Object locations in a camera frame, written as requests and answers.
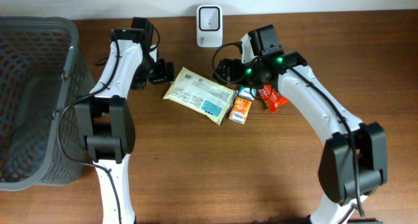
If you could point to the orange tissue pack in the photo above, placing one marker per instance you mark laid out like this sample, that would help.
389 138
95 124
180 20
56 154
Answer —
240 110

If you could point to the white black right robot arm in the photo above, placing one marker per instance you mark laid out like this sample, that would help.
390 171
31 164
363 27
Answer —
354 160

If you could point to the red snack packet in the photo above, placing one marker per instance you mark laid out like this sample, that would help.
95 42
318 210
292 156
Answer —
271 98

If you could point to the white barcode scanner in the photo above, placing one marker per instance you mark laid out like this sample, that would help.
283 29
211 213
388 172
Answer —
209 26

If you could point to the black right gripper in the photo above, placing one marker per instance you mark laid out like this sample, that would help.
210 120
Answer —
236 64

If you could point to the green tissue pack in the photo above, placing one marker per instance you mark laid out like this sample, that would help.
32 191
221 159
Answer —
247 93

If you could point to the grey plastic mesh basket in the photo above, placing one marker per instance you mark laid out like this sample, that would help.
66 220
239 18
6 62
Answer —
42 71

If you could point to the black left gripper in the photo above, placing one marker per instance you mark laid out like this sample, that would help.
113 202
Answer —
162 74

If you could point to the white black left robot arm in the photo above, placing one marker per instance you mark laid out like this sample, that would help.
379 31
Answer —
105 124

